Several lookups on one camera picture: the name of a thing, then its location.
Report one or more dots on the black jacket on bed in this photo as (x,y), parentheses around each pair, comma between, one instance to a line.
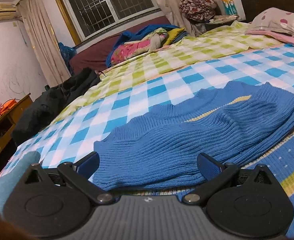
(50,104)

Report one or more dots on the wall air conditioner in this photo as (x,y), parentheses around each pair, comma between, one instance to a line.
(7,12)

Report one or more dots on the beige curtain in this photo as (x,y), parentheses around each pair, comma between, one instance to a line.
(169,0)
(44,41)

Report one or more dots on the floral patterned bundle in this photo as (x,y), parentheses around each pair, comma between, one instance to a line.
(198,10)

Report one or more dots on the maroon sofa bench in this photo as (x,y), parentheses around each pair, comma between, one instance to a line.
(94,53)

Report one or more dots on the blue knitted sweater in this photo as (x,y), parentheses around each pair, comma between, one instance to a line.
(237,123)

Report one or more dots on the wooden TV cabinet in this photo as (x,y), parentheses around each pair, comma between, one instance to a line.
(8,122)

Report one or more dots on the green white checkered bedsheet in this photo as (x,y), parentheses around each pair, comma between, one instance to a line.
(219,42)

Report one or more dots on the pink floral folded quilt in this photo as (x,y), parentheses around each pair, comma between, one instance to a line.
(131,49)

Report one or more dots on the barred window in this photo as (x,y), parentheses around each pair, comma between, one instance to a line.
(87,18)

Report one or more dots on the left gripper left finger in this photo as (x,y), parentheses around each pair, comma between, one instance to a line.
(77,176)

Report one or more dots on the left beige curtain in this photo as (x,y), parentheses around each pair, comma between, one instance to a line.
(44,41)

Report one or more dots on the yellow blue bottle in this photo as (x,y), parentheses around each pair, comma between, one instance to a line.
(229,7)

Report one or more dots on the dark blue plastic bag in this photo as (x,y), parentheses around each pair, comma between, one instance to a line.
(67,54)

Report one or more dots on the right beige curtain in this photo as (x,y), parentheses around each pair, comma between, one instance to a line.
(169,0)

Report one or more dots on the teal fleece cloth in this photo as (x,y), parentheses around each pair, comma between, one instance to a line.
(9,181)

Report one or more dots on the blue blanket on bench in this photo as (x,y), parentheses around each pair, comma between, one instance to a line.
(128,36)

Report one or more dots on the blue white checkered bedsheet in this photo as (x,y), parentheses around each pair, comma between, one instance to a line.
(74,137)

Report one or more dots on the yellow folded cloth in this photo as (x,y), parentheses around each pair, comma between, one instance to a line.
(175,35)

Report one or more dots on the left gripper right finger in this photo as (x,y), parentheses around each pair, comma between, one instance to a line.
(217,177)

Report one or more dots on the stack of papers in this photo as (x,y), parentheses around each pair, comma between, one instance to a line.
(220,19)

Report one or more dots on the pink spotted pillow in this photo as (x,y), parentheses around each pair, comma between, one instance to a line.
(275,23)

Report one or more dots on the orange bag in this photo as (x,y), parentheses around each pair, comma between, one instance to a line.
(8,105)

